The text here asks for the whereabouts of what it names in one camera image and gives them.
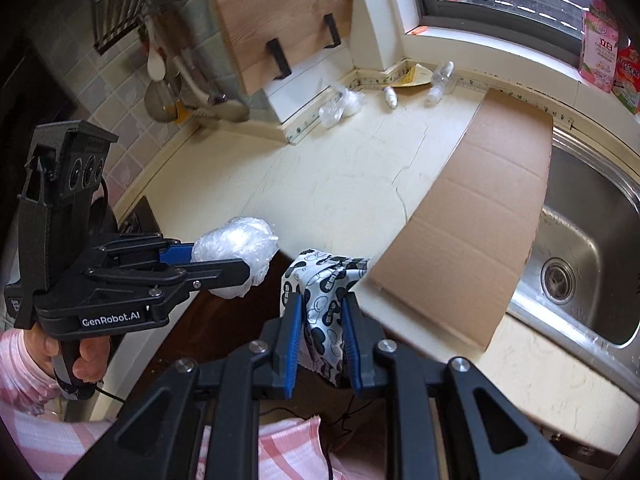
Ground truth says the dark window frame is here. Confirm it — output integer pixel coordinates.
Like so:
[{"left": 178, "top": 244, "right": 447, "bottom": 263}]
[{"left": 416, "top": 0, "right": 592, "bottom": 65}]

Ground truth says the white plastic ladle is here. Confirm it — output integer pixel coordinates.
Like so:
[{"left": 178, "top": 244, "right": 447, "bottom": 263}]
[{"left": 174, "top": 54, "right": 217, "bottom": 118}]

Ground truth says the wooden cutting board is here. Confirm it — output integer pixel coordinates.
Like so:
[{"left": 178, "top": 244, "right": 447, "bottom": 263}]
[{"left": 212, "top": 0, "right": 352, "bottom": 96}]

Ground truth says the stainless steel sink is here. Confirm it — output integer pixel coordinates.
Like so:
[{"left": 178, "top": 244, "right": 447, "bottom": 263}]
[{"left": 509, "top": 130, "right": 639, "bottom": 398}]

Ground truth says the small white squeeze bottle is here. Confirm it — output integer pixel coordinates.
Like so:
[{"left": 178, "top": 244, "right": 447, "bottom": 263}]
[{"left": 383, "top": 86, "right": 398, "bottom": 110}]

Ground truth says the brown cardboard sheet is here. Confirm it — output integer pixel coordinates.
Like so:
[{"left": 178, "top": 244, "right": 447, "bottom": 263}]
[{"left": 370, "top": 89, "right": 553, "bottom": 350}]

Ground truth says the person's left hand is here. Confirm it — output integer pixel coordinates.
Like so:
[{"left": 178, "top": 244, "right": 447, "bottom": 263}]
[{"left": 24, "top": 320, "right": 112, "bottom": 385}]

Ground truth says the clear plastic bottle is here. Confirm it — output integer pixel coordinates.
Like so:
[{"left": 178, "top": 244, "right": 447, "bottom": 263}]
[{"left": 426, "top": 61, "right": 454, "bottom": 105}]

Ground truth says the white rice spoon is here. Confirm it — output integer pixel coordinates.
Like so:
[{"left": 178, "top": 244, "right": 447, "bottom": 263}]
[{"left": 145, "top": 16, "right": 166, "bottom": 81}]

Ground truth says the clear plastic bag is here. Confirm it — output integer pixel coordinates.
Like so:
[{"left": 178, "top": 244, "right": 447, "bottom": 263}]
[
  {"left": 319, "top": 84, "right": 364, "bottom": 128},
  {"left": 191, "top": 217, "right": 279, "bottom": 299}
]

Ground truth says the yellow cardboard package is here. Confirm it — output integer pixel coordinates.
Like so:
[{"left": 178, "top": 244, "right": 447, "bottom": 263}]
[{"left": 390, "top": 63, "right": 433, "bottom": 88}]

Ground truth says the pink plaid sleeve forearm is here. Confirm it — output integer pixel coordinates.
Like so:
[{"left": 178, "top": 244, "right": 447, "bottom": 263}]
[{"left": 1, "top": 330, "right": 386, "bottom": 479}]

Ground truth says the black white patterned wrapper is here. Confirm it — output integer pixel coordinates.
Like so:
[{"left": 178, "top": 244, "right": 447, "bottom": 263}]
[{"left": 281, "top": 248, "right": 370, "bottom": 387}]

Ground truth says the metal mesh strainer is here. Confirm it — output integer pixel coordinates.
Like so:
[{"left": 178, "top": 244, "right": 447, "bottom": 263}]
[{"left": 144, "top": 80, "right": 179, "bottom": 124}]

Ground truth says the pink refill pouch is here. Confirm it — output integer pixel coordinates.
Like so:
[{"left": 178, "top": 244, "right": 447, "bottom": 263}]
[{"left": 578, "top": 0, "right": 620, "bottom": 92}]

